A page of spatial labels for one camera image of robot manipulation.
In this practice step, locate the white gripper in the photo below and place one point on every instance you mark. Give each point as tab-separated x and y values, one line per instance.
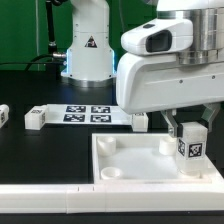
159	82

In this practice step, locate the white square table top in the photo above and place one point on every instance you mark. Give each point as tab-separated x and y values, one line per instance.
136	159

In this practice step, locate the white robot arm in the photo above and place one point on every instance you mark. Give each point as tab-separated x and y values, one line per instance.
89	58

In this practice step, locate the white L-shaped obstacle fence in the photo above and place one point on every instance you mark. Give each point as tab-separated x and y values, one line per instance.
89	198

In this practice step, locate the white base tag plate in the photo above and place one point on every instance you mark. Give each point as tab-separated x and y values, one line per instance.
86	114

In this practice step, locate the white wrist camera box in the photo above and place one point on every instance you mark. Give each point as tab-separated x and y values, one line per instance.
159	36

